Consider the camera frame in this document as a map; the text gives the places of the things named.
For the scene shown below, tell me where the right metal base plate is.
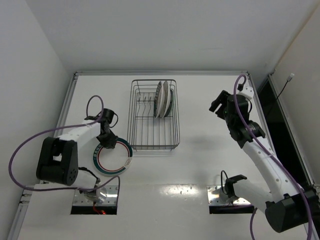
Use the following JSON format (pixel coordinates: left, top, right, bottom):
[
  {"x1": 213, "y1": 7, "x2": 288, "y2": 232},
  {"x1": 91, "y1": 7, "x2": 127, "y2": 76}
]
[{"x1": 206, "y1": 185, "x2": 251, "y2": 207}]

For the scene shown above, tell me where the metal base plate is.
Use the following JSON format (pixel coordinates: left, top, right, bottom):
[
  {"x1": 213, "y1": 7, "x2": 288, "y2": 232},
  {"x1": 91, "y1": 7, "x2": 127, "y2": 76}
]
[
  {"x1": 72, "y1": 185, "x2": 119, "y2": 207},
  {"x1": 206, "y1": 185, "x2": 251, "y2": 207}
]

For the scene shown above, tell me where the black wall cable with plug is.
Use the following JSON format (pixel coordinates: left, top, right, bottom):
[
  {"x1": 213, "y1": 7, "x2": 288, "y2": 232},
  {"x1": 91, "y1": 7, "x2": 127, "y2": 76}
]
[{"x1": 264, "y1": 72, "x2": 295, "y2": 118}]

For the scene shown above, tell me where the white grey rimmed plate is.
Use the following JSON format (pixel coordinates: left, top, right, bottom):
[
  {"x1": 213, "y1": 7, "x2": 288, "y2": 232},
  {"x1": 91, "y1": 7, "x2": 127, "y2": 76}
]
[{"x1": 159, "y1": 80, "x2": 170, "y2": 119}]

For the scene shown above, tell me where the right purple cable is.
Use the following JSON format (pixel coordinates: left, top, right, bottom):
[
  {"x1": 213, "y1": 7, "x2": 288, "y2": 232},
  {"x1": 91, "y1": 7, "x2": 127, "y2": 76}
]
[{"x1": 233, "y1": 74, "x2": 316, "y2": 240}]

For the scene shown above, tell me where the small blue patterned plate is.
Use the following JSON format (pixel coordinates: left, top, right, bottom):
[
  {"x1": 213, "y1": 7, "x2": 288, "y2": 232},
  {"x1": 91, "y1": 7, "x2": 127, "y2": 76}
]
[{"x1": 164, "y1": 89, "x2": 174, "y2": 117}]

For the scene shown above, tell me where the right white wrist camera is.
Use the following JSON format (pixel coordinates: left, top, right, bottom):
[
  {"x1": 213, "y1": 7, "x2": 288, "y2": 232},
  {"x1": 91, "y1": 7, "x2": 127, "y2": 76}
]
[{"x1": 237, "y1": 84, "x2": 255, "y2": 100}]

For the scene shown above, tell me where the metal wire dish rack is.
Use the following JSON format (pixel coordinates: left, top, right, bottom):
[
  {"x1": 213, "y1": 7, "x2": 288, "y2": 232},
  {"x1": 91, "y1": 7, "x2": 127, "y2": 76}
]
[{"x1": 127, "y1": 79, "x2": 180, "y2": 152}]

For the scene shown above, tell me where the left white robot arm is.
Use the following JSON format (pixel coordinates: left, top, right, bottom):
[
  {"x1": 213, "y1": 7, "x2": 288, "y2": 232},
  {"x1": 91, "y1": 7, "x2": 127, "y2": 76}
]
[{"x1": 36, "y1": 108, "x2": 118, "y2": 192}]

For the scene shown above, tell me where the green red rimmed plate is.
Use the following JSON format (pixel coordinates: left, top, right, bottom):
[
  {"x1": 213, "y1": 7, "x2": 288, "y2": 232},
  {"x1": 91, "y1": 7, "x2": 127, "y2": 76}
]
[
  {"x1": 153, "y1": 81, "x2": 162, "y2": 118},
  {"x1": 92, "y1": 138, "x2": 133, "y2": 177}
]

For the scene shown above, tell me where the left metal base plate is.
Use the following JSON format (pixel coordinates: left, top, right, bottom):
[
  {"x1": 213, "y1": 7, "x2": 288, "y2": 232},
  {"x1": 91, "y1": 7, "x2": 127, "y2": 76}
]
[{"x1": 72, "y1": 185, "x2": 119, "y2": 207}]

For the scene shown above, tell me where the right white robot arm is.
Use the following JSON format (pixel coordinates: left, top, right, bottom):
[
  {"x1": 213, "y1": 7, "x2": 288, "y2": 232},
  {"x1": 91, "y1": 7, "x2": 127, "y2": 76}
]
[{"x1": 209, "y1": 90, "x2": 319, "y2": 233}]

